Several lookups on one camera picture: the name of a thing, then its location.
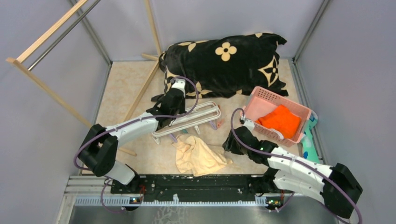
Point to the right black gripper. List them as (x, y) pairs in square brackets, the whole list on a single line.
[(229, 145)]

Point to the white clip hanger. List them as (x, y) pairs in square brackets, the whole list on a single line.
[(202, 113)]

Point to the cream boxer underwear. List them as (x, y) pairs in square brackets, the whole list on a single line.
[(195, 156)]

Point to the purple clothespin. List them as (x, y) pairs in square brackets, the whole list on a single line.
[(173, 138), (213, 125)]

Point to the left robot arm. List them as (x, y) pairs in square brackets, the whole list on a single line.
[(99, 148)]

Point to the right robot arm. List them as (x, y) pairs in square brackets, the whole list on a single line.
[(335, 187)]

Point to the orange underwear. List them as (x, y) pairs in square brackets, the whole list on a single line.
[(282, 120)]

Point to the pink plastic basket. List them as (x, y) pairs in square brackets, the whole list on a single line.
[(262, 102)]

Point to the black floral pillow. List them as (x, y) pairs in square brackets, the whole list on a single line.
[(222, 68)]

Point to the metal rack rod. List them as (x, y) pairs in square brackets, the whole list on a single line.
[(63, 35)]

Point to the wooden drying rack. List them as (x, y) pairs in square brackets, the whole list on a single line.
[(32, 123)]

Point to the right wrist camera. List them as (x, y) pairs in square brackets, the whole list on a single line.
[(249, 124)]

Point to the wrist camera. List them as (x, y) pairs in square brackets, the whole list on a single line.
[(249, 124), (179, 84)]

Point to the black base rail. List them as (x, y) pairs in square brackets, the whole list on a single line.
[(267, 190)]

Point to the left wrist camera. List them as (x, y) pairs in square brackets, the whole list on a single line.
[(179, 84)]

